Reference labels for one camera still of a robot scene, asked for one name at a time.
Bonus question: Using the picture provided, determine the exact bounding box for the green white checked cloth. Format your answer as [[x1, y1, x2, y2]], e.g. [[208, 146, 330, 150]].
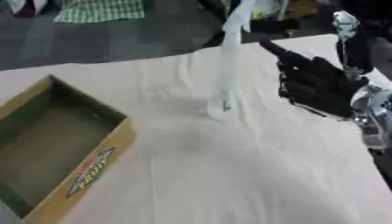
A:
[[52, 0, 147, 25]]

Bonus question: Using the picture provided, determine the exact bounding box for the tan cardboard box green inside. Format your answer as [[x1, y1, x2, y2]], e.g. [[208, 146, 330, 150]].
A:
[[0, 73, 138, 224]]

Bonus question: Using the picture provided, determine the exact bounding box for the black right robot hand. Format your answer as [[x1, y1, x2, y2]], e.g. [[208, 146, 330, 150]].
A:
[[257, 10, 377, 118]]

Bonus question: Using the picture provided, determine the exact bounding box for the tall white plastic bottle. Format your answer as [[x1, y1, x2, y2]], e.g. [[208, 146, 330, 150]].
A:
[[202, 0, 257, 121]]

